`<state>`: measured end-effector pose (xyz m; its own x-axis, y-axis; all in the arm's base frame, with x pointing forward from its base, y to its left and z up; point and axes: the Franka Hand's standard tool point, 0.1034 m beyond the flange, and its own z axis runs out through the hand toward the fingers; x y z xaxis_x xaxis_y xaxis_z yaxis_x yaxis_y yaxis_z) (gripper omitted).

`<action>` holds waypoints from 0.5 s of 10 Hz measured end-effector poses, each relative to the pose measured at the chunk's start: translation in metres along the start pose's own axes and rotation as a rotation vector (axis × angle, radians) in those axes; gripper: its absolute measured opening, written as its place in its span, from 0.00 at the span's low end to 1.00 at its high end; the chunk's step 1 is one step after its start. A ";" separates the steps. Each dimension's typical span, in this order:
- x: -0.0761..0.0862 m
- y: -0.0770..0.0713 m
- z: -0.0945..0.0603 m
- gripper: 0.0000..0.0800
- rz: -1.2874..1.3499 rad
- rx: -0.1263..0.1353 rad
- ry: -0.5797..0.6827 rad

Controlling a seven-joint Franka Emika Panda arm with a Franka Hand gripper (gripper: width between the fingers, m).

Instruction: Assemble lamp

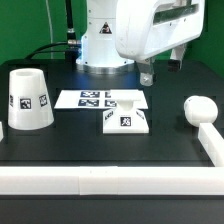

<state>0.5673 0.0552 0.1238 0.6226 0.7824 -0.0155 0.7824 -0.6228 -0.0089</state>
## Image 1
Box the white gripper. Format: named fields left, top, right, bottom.
left=115, top=0, right=205, bottom=86

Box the white lamp bulb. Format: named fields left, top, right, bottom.
left=184, top=95, right=218, bottom=127

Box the white lamp base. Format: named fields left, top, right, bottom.
left=103, top=101, right=149, bottom=134

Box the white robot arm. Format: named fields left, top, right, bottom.
left=76, top=0, right=205, bottom=86

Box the white lamp shade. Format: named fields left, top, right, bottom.
left=8, top=68, right=54, bottom=130

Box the white right fence bar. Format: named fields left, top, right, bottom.
left=198, top=123, right=224, bottom=167

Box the white fence bar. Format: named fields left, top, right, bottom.
left=198, top=123, right=224, bottom=167
left=0, top=121, right=4, bottom=142
left=0, top=167, right=224, bottom=195

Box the white marker sheet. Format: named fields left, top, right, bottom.
left=54, top=89, right=148, bottom=109

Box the white front fence bar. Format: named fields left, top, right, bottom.
left=0, top=167, right=224, bottom=195

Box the white left fence bar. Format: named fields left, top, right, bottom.
left=0, top=121, right=4, bottom=142

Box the black vertical cable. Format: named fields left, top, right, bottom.
left=64, top=0, right=76, bottom=43

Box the black thick cable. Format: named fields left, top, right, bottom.
left=24, top=39, right=82, bottom=60

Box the thin white cable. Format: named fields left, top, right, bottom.
left=45, top=0, right=55, bottom=60

